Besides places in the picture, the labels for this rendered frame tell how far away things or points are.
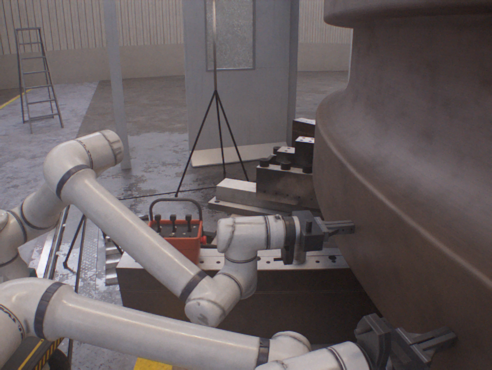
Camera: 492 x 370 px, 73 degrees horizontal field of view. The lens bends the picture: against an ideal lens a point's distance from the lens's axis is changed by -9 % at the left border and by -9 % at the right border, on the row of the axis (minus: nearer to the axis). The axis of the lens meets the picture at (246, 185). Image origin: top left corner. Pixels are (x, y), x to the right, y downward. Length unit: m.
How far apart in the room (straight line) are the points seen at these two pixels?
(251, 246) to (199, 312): 0.20
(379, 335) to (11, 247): 1.36
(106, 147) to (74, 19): 13.48
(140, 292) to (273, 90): 3.49
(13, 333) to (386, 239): 0.77
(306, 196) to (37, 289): 1.72
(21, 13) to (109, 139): 13.78
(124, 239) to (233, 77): 3.54
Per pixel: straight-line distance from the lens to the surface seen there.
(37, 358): 1.67
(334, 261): 1.37
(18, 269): 1.64
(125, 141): 4.31
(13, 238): 1.59
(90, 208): 0.97
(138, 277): 1.38
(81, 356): 2.07
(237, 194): 2.49
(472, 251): 0.70
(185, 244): 1.26
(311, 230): 0.90
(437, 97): 0.91
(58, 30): 14.60
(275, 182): 2.25
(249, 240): 0.89
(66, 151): 1.07
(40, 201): 1.45
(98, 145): 1.12
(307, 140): 2.27
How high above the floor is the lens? 1.45
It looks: 23 degrees down
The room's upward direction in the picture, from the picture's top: straight up
